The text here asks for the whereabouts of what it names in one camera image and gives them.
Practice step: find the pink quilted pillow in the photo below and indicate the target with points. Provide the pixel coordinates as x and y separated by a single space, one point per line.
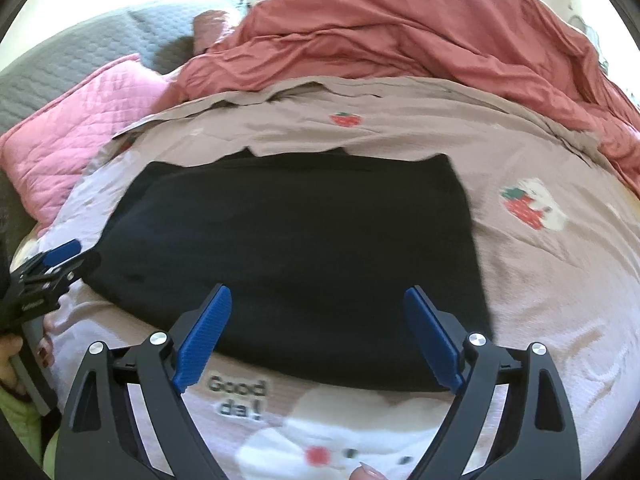
75 135

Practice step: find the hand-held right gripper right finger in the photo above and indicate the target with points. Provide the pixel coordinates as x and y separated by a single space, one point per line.
435 340

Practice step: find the red duvet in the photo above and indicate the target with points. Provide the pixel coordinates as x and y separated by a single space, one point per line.
400 25

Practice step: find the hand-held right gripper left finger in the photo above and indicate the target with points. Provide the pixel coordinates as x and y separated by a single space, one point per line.
202 342

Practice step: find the pink plush toy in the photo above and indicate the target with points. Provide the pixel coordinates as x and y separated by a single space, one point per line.
212 27

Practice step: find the person's right hand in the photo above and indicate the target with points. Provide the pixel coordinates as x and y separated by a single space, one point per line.
365 473

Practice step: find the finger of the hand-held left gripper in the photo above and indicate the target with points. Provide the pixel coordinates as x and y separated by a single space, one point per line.
80 267
62 251

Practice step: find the grey quilted cushion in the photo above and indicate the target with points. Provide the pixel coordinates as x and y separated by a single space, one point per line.
75 55

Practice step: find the black sweater with orange cuffs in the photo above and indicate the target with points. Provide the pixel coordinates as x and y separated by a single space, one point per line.
300 260

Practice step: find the person's left hand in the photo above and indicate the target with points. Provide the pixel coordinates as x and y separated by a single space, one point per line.
10 360

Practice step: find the pink printed bunny blanket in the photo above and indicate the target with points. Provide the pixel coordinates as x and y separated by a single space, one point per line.
550 285

